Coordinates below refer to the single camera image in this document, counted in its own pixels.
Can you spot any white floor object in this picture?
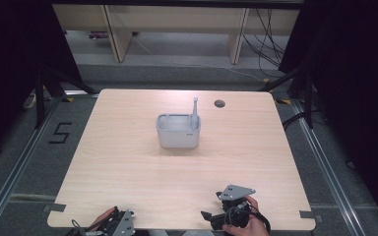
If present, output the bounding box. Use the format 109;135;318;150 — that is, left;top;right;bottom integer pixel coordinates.
23;92;37;111

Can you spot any person's left hand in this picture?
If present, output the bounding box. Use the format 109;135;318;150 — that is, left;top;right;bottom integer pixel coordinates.
89;206;119;232

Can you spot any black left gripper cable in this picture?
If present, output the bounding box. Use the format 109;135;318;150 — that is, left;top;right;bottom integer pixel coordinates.
71;218;90;236

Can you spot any black tape floor marking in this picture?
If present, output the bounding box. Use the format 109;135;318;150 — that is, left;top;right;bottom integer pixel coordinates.
48;122;73;145

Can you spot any white toothbrush holder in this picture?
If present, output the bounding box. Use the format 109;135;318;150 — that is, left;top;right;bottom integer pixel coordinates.
156;112;202;149

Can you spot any bundle of black cables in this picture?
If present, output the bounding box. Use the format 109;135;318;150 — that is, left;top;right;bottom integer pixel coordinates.
242;8;286;78

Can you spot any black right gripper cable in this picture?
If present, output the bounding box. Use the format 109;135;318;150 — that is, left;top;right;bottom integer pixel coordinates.
249;209;272;234

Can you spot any black metal stand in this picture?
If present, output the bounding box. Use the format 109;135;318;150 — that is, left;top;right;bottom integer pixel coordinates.
259;67;316;130
33;67;97;129

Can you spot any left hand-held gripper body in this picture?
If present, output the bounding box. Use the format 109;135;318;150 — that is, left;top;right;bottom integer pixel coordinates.
101;206;137;236

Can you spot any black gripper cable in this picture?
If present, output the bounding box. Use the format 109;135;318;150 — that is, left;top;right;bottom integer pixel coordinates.
249;209;272;234
71;218;90;236

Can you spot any thick black floor cable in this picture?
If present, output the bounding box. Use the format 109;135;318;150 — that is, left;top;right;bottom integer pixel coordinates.
282;111;307;130

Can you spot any black curtain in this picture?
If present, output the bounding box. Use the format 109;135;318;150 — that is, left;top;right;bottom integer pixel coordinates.
0;0;83;165
279;0;378;227

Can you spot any grey tape piece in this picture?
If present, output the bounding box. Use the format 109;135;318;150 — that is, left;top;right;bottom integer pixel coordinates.
298;209;324;224
42;203;67;213

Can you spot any small dark purple object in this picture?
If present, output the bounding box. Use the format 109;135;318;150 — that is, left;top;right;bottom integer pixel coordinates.
88;30;109;40

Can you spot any white electric toothbrush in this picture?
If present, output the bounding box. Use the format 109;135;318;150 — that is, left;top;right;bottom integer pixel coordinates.
190;95;201;130

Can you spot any person's right hand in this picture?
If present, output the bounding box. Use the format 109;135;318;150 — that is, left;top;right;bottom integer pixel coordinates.
221;195;271;236

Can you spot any beige wooden desk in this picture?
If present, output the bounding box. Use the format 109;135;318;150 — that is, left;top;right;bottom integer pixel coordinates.
52;3;301;65

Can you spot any aluminium floor rail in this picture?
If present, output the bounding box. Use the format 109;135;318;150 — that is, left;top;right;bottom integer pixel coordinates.
0;96;63;236
289;98;363;236

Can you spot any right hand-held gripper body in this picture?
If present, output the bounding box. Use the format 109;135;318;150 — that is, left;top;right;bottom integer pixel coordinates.
217;184;257;229

